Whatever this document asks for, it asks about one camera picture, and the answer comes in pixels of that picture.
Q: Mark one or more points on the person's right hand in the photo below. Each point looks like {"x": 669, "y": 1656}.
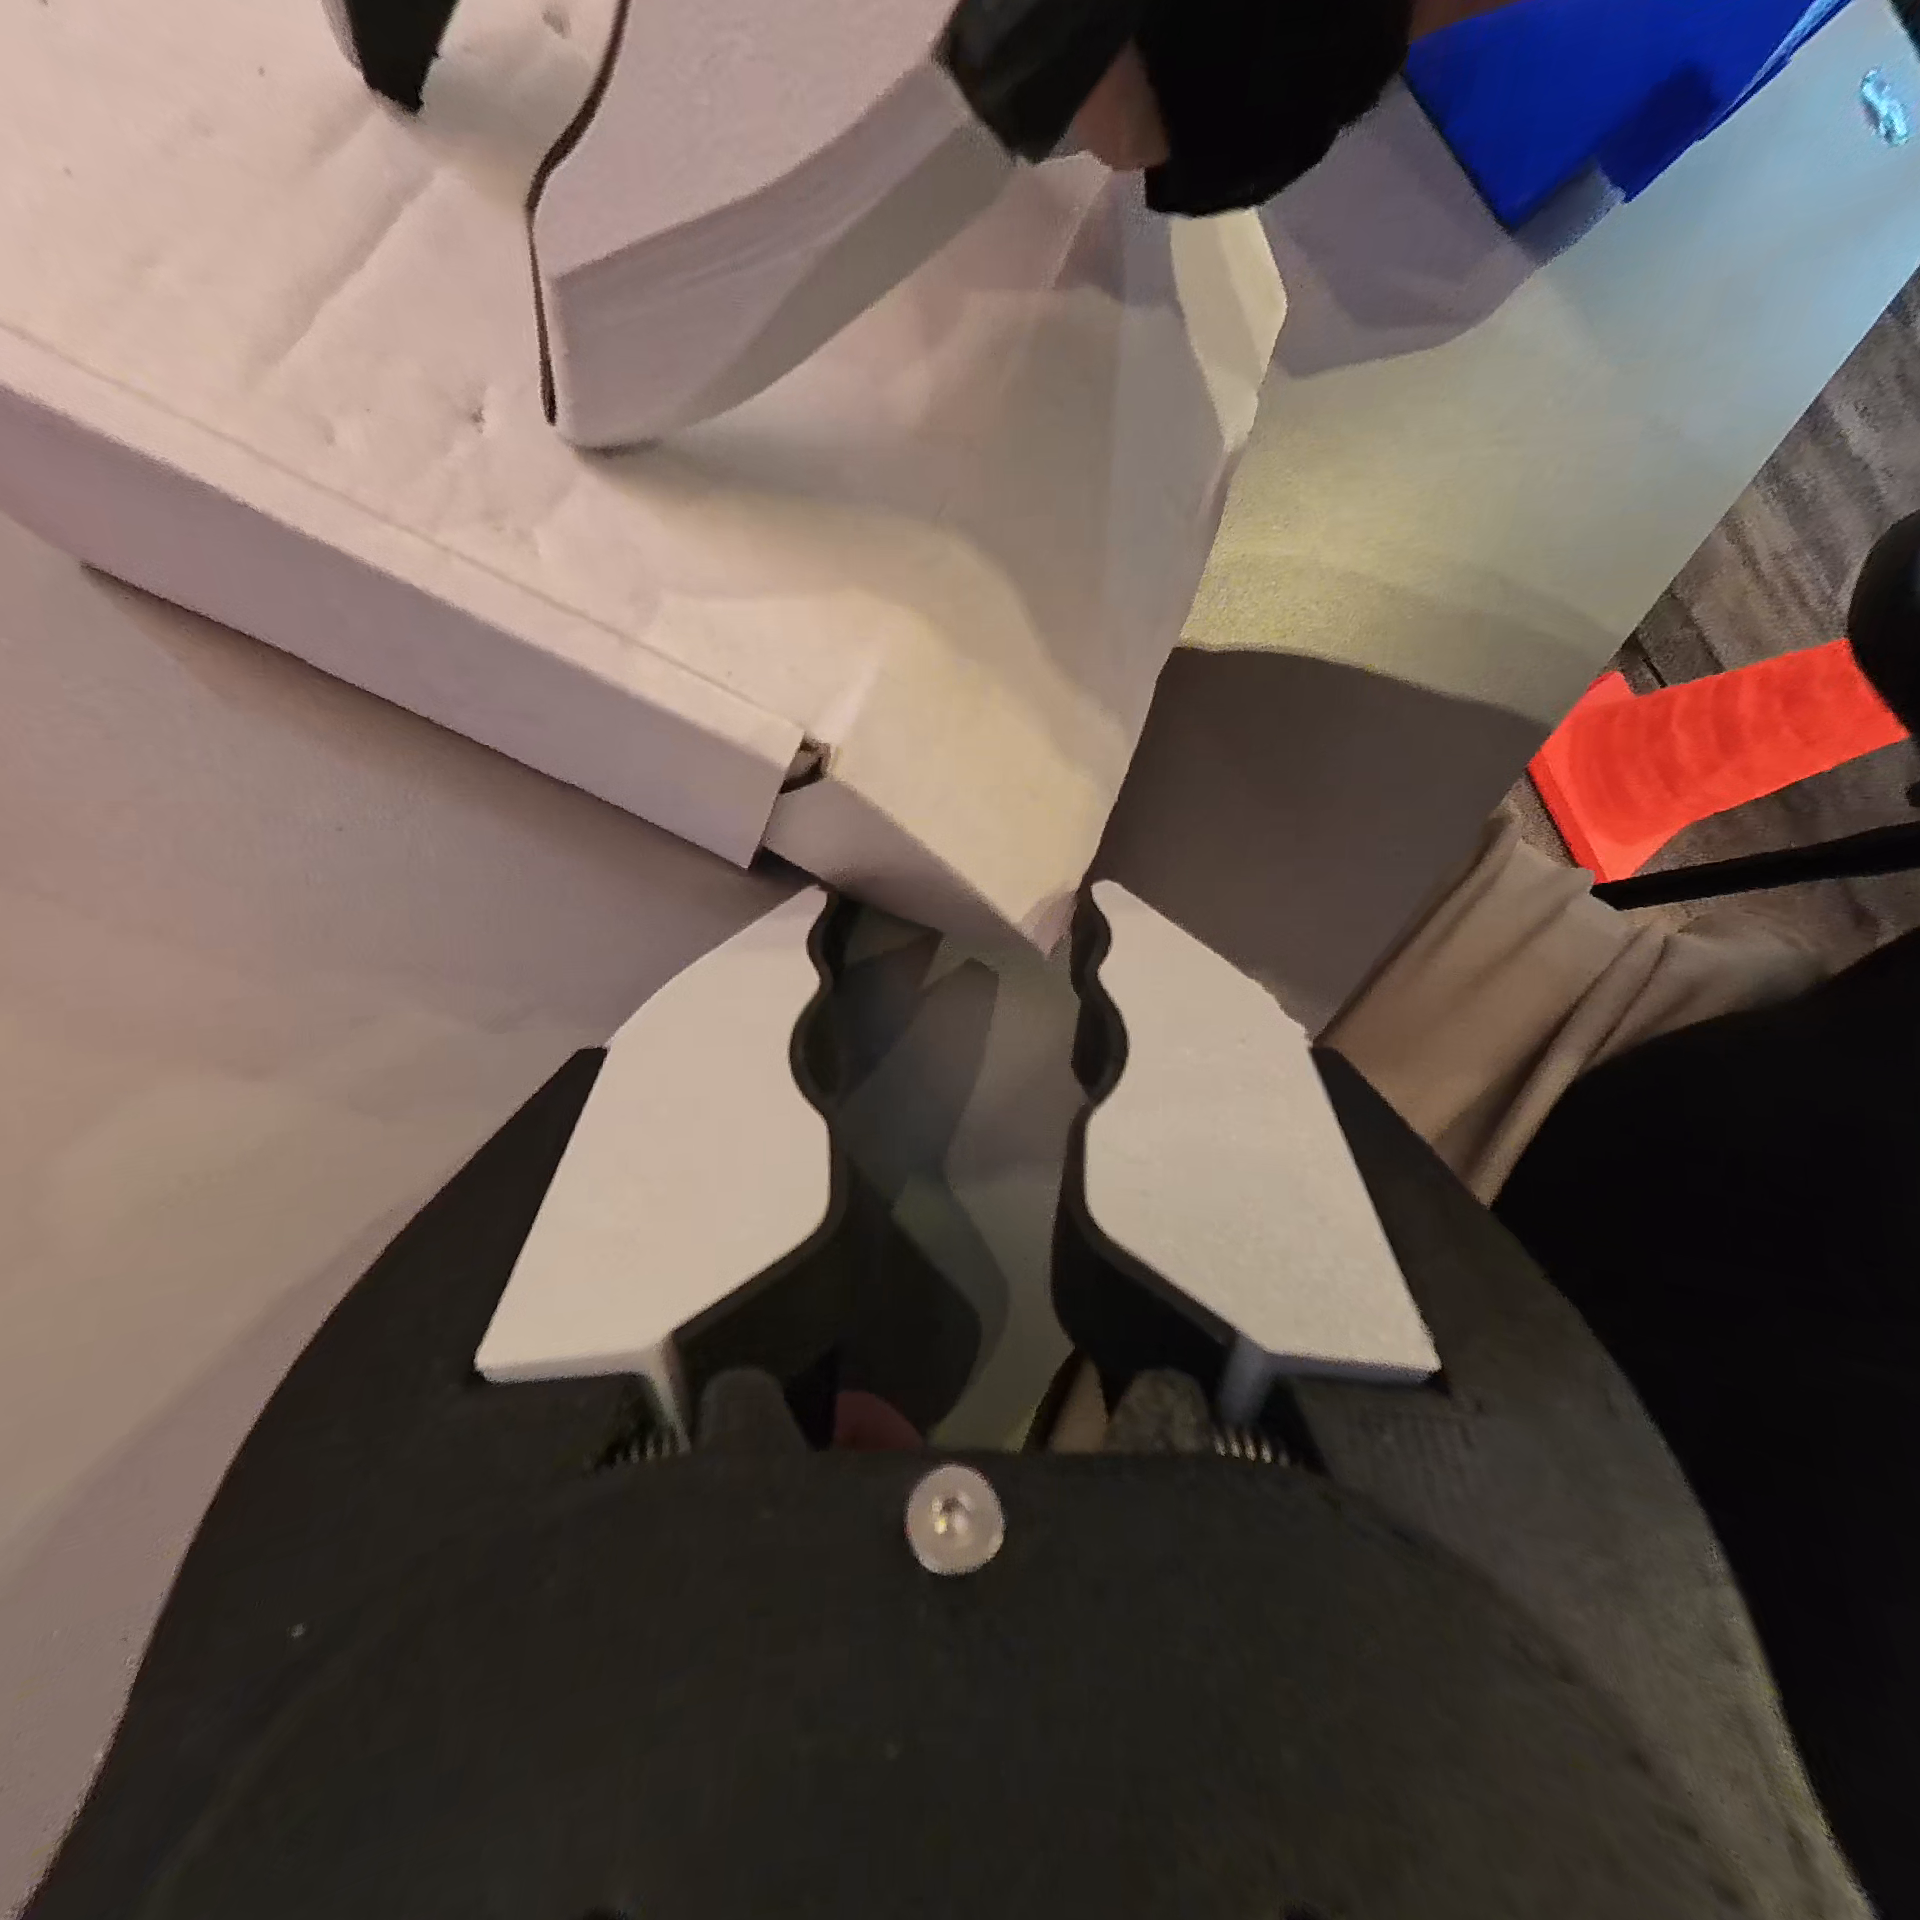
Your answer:
{"x": 1123, "y": 129}

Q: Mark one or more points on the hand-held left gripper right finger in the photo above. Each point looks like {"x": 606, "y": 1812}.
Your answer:
{"x": 1238, "y": 1184}

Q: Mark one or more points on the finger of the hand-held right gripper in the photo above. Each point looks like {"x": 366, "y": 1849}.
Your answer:
{"x": 495, "y": 68}
{"x": 750, "y": 224}

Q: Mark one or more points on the white cardboard box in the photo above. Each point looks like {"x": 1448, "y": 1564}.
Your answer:
{"x": 676, "y": 600}

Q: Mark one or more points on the person's beige trousers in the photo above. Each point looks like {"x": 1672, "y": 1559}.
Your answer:
{"x": 1516, "y": 990}

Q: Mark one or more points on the orange-red floor object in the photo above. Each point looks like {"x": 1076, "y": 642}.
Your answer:
{"x": 1695, "y": 765}

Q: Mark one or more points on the black thin rod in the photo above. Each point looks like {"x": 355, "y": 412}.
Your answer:
{"x": 1771, "y": 868}

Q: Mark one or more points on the person's black garment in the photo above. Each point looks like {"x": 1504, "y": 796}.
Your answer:
{"x": 1725, "y": 1276}

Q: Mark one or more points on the blue cube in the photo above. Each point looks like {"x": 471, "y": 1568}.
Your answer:
{"x": 1589, "y": 89}

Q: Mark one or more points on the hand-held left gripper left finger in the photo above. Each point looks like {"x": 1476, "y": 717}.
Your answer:
{"x": 676, "y": 1184}

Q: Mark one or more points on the black round knob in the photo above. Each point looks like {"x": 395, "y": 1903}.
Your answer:
{"x": 1893, "y": 608}

